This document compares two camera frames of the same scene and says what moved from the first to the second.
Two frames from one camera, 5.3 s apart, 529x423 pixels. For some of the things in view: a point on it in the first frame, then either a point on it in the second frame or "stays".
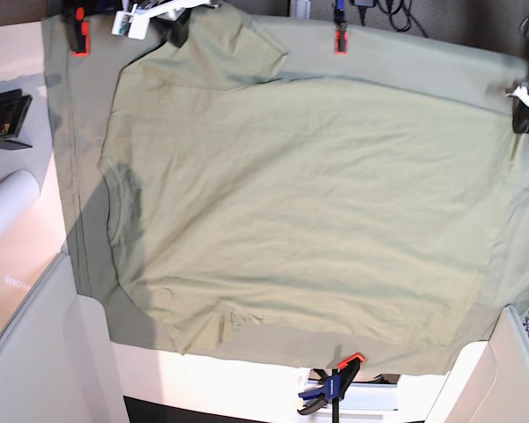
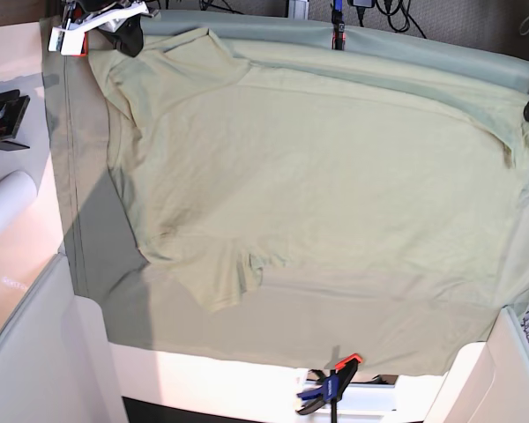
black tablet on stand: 2,119 stays
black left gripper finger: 174,25 -> 129,37
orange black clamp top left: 78,31 stays
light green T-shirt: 338,211 stays
